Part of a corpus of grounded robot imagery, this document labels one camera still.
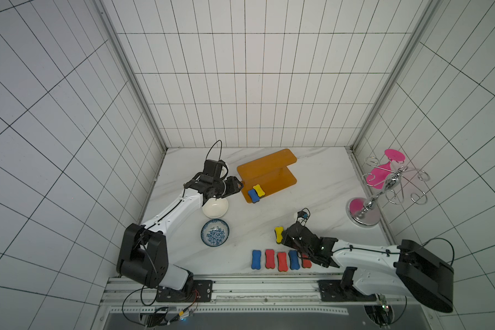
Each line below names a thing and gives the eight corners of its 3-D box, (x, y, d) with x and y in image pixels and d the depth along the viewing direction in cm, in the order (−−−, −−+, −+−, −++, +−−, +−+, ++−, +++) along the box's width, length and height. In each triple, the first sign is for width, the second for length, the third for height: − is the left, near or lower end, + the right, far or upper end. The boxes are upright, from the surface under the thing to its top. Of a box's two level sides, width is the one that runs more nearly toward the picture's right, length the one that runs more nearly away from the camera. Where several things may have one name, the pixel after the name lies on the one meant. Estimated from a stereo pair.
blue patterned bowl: (200, 247, 84) (198, 244, 81) (204, 223, 91) (202, 218, 88) (228, 247, 84) (228, 244, 81) (230, 223, 91) (229, 218, 88)
